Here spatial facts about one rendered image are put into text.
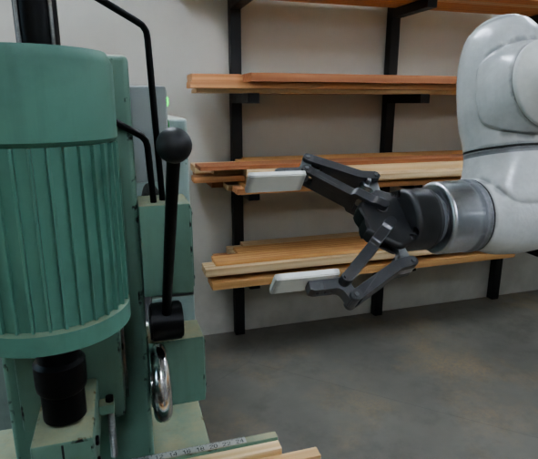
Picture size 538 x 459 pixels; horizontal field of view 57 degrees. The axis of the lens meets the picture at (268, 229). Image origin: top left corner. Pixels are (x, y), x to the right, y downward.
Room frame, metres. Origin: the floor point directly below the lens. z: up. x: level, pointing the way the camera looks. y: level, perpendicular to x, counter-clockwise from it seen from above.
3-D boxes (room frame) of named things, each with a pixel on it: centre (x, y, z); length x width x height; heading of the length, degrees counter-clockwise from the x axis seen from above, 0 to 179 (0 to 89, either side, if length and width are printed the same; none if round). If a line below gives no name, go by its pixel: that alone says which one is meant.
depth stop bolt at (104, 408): (0.61, 0.23, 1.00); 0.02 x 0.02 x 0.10; 17
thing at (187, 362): (0.76, 0.16, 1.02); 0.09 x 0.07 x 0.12; 107
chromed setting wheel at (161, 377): (0.70, 0.17, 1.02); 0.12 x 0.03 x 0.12; 17
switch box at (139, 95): (0.89, 0.21, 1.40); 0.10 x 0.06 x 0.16; 17
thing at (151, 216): (0.79, 0.17, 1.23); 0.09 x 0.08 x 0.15; 17
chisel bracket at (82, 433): (0.56, 0.26, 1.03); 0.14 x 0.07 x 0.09; 17
